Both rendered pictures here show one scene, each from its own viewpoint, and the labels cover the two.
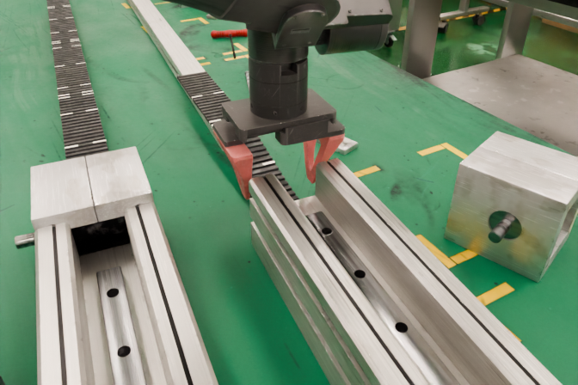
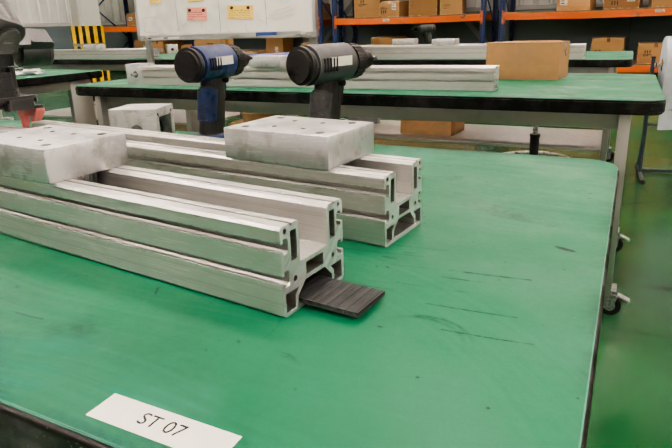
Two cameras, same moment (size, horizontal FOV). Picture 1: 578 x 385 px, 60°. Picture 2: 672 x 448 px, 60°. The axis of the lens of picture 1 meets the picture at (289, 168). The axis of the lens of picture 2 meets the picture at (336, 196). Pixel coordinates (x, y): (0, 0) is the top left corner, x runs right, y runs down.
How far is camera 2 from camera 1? 0.83 m
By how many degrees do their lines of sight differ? 34
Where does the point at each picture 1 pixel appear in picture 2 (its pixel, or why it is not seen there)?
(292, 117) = (12, 96)
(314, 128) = (26, 102)
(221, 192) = not seen: outside the picture
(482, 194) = (122, 121)
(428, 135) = not seen: hidden behind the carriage
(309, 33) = (13, 44)
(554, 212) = (151, 115)
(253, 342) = not seen: hidden behind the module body
